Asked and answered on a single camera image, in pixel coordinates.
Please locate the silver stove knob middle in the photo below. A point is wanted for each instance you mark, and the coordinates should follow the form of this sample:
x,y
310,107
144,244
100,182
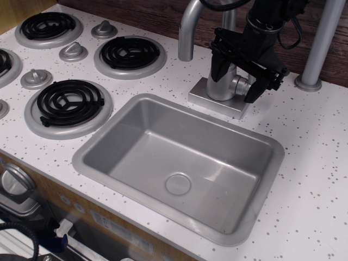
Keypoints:
x,y
73,53

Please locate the grey vertical support pole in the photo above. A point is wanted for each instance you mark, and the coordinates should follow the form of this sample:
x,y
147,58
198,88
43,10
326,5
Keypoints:
x,y
309,80

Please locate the front right black burner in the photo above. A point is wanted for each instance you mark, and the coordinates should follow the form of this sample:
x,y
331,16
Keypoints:
x,y
68,109

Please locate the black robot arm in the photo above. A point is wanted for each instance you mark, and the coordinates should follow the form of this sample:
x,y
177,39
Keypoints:
x,y
285,10

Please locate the silver stove knob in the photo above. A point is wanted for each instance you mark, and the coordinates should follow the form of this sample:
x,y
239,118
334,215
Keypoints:
x,y
104,30
36,79
73,53

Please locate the grey plastic sink basin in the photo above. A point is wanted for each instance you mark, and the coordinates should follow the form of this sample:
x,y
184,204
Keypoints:
x,y
203,173

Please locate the silver stove knob front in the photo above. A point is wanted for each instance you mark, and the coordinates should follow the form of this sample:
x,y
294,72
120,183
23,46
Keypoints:
x,y
36,79

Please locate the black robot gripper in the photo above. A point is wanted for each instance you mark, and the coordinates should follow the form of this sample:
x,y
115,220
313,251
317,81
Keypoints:
x,y
252,51

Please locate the back left black burner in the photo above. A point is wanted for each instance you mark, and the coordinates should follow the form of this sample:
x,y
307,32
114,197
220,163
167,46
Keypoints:
x,y
48,30

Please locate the silver curved toy faucet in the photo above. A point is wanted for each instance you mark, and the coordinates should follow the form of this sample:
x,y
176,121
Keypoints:
x,y
224,90

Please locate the silver stove knob back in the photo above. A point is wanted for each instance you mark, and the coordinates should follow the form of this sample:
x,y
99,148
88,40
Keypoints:
x,y
104,30

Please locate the silver round oven knob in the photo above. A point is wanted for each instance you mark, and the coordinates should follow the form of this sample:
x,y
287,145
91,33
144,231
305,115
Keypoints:
x,y
16,184

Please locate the silver faucet lever handle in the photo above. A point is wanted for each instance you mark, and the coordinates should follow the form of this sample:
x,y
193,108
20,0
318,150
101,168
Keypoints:
x,y
240,85

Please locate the left edge black burner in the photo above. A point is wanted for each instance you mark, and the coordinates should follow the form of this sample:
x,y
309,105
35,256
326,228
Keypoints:
x,y
11,67

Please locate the back right black burner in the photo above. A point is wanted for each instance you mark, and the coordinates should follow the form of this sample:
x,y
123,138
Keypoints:
x,y
129,57

